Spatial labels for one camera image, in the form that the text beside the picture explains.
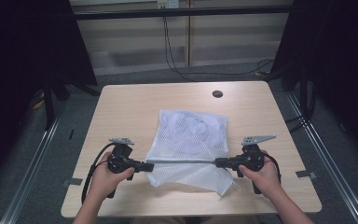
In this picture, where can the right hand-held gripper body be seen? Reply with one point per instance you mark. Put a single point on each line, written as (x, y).
(251, 158)

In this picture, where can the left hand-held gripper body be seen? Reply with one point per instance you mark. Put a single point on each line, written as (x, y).
(119, 160)

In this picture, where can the white mesh laundry bag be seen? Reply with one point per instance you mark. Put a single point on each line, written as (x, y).
(186, 146)

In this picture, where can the person's right hand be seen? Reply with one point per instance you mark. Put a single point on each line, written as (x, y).
(267, 180)

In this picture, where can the person's left hand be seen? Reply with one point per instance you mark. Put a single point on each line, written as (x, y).
(105, 183)

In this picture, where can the white garment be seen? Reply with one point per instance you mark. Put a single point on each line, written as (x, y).
(195, 130)

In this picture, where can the grey tape strip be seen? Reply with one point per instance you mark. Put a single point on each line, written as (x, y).
(73, 182)
(306, 174)

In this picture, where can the small black floor object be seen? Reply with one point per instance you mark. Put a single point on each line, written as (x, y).
(71, 134)

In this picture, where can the black metal stand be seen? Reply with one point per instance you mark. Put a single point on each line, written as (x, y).
(48, 105)

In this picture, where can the yellow floor object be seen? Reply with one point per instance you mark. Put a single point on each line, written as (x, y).
(38, 102)

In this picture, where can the black curtain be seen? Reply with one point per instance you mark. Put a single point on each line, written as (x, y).
(341, 62)
(24, 62)

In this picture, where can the black horizontal metal bar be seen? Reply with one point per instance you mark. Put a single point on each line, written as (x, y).
(180, 12)

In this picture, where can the metal floor rail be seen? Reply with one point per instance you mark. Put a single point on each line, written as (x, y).
(338, 174)
(32, 171)

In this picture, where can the wooden wall post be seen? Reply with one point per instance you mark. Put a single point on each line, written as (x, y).
(189, 37)

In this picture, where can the white wall power outlet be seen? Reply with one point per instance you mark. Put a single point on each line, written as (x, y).
(167, 3)

